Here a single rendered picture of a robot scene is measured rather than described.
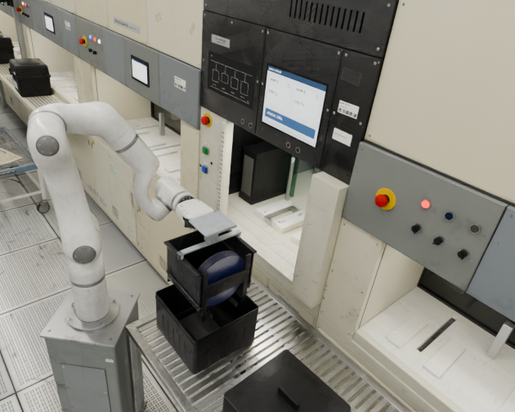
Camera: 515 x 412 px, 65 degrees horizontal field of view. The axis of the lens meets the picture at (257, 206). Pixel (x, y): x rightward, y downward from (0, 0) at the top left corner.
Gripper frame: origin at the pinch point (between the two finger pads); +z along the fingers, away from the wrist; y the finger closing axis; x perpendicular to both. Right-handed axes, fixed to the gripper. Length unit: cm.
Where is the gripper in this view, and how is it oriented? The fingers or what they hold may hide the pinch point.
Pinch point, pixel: (212, 227)
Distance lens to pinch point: 132.4
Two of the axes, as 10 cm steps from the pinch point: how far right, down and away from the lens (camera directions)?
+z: 6.4, 4.5, -6.2
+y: -7.6, 2.6, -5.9
